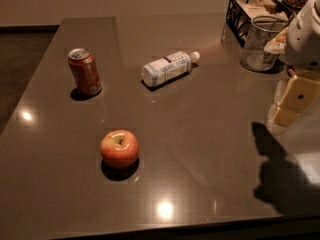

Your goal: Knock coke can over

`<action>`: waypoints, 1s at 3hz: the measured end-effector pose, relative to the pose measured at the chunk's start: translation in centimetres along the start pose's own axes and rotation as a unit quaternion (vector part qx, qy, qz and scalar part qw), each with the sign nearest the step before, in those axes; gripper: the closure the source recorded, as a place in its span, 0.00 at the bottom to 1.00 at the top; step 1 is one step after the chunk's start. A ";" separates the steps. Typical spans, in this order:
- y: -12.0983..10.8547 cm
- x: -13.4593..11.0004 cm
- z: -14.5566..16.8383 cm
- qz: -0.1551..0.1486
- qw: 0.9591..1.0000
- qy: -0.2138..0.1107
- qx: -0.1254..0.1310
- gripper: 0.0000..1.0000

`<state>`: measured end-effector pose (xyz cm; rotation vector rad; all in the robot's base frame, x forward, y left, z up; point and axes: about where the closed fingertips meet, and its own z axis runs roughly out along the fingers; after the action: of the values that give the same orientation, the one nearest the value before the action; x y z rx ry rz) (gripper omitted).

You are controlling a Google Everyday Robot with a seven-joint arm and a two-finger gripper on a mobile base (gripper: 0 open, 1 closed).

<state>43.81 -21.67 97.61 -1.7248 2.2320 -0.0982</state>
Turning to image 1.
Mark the clear glass jar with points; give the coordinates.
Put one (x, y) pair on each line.
(262, 30)

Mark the red apple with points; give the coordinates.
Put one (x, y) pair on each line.
(119, 149)

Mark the clear plastic water bottle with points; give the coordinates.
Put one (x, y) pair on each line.
(169, 67)

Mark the red coke can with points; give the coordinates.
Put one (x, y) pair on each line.
(84, 70)

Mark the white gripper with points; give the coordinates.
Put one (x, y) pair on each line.
(304, 49)

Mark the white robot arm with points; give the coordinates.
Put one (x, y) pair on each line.
(315, 7)

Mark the black wire basket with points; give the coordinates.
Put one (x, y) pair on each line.
(240, 13)

